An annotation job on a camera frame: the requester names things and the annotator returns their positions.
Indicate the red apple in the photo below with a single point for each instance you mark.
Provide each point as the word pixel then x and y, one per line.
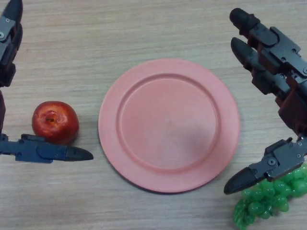
pixel 55 119

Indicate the green grape bunch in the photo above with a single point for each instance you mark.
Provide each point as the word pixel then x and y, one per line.
pixel 263 206

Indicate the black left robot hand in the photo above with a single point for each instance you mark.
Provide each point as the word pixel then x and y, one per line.
pixel 36 151

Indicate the pink round plate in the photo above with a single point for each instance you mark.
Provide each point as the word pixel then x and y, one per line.
pixel 168 124

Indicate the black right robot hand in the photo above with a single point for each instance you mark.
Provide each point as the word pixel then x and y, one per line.
pixel 283 60

